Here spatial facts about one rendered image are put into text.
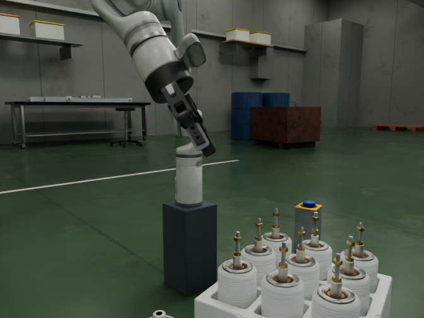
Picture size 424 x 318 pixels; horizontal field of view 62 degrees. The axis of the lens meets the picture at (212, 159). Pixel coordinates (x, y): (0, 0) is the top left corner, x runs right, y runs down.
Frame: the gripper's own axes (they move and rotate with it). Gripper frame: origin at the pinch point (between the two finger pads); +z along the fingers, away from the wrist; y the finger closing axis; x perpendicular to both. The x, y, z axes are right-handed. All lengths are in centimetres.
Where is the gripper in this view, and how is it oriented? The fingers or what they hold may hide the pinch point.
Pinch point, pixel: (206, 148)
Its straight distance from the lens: 56.4
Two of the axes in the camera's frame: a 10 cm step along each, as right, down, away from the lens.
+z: 4.8, 8.6, -1.5
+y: -1.2, -1.0, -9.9
